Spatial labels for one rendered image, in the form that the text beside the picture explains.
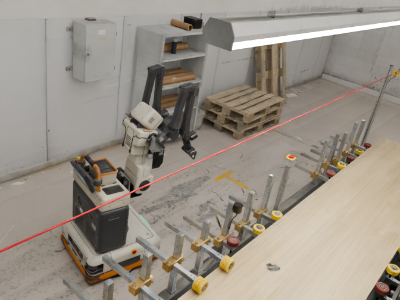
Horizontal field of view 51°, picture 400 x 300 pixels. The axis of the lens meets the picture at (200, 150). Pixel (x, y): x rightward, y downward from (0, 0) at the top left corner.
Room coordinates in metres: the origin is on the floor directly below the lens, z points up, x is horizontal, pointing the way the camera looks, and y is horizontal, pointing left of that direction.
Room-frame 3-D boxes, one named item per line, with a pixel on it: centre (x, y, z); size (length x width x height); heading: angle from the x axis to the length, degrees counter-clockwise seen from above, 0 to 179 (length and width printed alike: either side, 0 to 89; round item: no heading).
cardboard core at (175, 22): (5.37, 0.50, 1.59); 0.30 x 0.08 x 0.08; 55
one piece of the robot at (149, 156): (3.03, 0.41, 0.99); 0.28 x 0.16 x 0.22; 42
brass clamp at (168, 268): (1.82, 0.04, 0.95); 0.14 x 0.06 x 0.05; 145
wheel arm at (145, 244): (1.83, 0.07, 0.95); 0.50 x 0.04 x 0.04; 55
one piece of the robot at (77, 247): (2.61, 0.86, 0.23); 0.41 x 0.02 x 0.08; 42
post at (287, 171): (2.88, -0.70, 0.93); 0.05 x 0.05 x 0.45; 55
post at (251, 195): (2.46, -0.40, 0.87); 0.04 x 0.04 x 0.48; 55
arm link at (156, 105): (3.30, 0.43, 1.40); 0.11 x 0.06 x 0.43; 42
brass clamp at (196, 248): (2.03, -0.10, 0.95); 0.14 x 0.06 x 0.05; 145
